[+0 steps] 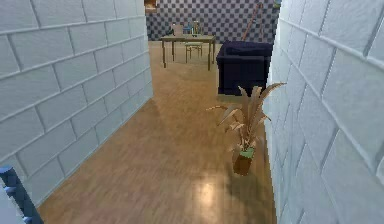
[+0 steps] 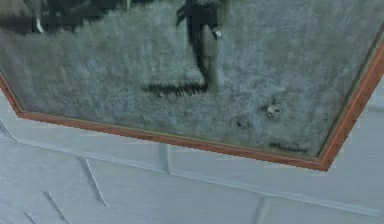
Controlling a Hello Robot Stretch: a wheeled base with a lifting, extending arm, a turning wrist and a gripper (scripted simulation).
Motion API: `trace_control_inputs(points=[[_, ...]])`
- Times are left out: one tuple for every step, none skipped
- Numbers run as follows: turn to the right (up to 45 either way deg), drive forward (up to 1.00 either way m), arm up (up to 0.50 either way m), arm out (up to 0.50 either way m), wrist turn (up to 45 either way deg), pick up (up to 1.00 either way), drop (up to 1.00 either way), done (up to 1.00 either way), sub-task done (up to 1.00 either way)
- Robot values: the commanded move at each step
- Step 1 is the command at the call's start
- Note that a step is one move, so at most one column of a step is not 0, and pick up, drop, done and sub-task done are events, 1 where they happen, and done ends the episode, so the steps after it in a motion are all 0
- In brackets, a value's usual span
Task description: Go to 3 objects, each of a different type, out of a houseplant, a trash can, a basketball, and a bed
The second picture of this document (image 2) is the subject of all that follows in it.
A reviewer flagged brown framed grey painting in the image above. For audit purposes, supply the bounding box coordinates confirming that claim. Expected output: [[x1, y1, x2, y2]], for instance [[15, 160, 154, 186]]
[[0, 0, 384, 172]]

